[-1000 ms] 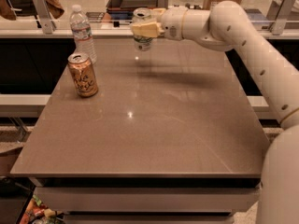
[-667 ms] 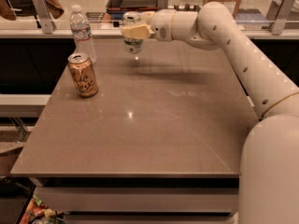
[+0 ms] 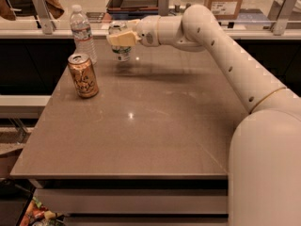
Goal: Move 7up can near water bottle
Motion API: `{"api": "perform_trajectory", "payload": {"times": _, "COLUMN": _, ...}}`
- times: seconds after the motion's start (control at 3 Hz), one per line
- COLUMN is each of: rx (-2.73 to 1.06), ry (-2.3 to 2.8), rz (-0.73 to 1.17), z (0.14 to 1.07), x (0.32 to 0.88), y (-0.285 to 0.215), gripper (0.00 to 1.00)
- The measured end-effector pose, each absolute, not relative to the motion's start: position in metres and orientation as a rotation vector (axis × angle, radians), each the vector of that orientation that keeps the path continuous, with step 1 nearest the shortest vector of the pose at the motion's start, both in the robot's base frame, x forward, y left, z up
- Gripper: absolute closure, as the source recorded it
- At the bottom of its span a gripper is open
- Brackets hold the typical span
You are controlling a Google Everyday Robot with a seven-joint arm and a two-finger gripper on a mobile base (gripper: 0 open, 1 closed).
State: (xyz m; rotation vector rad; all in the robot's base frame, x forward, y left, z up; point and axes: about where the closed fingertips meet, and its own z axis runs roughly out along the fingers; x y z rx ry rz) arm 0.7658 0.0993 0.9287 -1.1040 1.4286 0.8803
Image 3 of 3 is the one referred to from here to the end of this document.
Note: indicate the orange LaCroix can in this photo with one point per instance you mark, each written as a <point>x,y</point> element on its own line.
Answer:
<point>83,75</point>

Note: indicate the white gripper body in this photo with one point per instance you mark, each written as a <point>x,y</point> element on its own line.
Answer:
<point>148,31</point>

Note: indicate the middle metal glass bracket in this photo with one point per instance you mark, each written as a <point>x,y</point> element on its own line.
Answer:
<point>163,9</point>

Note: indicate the metal glass bracket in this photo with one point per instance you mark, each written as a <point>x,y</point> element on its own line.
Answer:
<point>163,9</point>
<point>283,17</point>
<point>46,22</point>

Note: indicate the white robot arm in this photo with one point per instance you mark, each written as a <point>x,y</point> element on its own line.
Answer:
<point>265,150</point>

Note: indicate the grey table drawer front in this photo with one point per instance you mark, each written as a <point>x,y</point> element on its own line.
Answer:
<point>135,201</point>

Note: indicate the right metal glass bracket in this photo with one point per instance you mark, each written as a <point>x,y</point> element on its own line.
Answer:
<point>283,17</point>

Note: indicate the clear plastic water bottle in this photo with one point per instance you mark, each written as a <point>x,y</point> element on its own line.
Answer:
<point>82,34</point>

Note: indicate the white green 7up can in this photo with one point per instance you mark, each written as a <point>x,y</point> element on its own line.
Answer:
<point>121,52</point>

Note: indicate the brown hanging jacket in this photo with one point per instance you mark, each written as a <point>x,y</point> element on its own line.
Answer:
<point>10,9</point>

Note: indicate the grey metal tray bin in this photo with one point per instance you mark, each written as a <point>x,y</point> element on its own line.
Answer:
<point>134,0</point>

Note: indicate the colourful snack bag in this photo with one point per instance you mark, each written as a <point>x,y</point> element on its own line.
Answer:
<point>36,214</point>

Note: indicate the left metal glass bracket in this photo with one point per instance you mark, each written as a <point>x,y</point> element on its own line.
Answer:
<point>46,22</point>

